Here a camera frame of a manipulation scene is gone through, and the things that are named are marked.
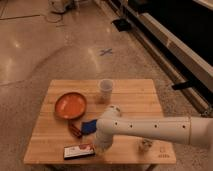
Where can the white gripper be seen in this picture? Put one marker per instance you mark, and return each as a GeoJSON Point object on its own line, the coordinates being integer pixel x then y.
{"type": "Point", "coordinates": [102, 142]}

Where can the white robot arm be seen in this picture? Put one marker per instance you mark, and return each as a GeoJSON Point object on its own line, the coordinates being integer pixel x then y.
{"type": "Point", "coordinates": [192, 131]}

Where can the blue sponge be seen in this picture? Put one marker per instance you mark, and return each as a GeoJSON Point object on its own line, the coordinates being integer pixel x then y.
{"type": "Point", "coordinates": [88, 127]}

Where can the red brown snack bar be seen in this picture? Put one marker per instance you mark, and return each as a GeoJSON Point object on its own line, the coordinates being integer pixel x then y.
{"type": "Point", "coordinates": [74, 130]}

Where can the small white bottle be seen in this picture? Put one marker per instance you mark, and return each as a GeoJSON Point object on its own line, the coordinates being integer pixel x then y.
{"type": "Point", "coordinates": [145, 145]}

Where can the orange plate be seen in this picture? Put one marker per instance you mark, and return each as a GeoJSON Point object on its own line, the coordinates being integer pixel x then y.
{"type": "Point", "coordinates": [70, 105]}

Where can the clear plastic cup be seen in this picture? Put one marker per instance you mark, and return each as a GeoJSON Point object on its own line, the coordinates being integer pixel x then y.
{"type": "Point", "coordinates": [105, 88]}

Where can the black bracket on rail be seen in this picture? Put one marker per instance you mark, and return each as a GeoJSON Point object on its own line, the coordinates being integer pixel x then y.
{"type": "Point", "coordinates": [181, 86]}

